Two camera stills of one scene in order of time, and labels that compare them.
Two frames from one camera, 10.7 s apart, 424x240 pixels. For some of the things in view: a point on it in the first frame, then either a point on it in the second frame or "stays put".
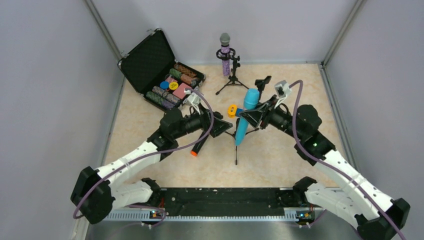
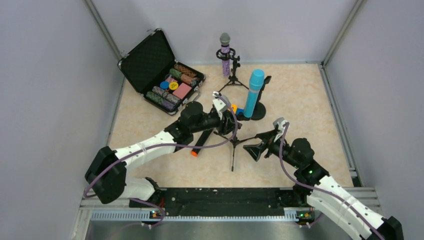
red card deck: (179, 91) stays put
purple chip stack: (167, 103) stays put
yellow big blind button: (173, 85) stays put
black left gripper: (209, 122) → (226, 121)
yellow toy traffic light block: (232, 110) stays put
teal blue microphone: (251, 100) → (256, 78)
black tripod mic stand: (234, 135) → (235, 141)
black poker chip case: (159, 78) stays put
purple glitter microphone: (225, 38) stays put
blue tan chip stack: (170, 97) stays put
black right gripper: (264, 114) → (267, 143)
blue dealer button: (164, 85) stays put
